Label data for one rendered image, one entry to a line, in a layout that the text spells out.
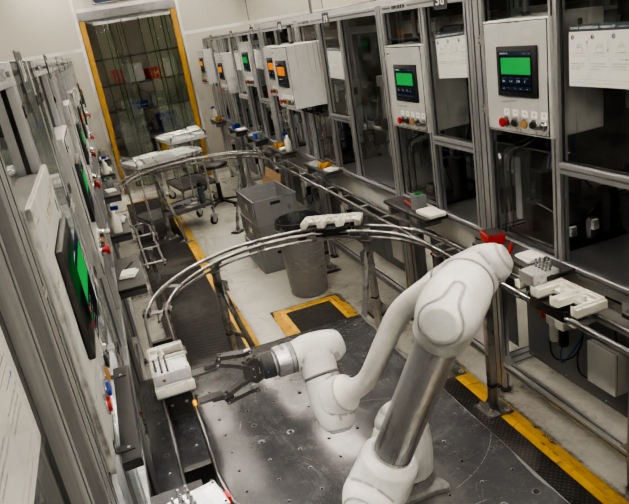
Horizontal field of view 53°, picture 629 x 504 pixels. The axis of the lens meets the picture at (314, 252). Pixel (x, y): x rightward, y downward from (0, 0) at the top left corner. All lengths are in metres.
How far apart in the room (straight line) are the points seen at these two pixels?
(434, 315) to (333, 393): 0.54
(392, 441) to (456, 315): 0.44
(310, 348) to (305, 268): 3.04
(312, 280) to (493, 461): 3.02
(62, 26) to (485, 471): 8.73
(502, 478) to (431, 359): 0.69
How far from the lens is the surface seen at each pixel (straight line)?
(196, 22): 9.97
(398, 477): 1.66
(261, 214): 5.39
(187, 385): 2.34
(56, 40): 9.83
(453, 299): 1.30
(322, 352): 1.79
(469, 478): 2.03
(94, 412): 1.08
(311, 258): 4.78
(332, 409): 1.76
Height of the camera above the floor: 2.01
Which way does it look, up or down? 20 degrees down
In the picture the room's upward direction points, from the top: 10 degrees counter-clockwise
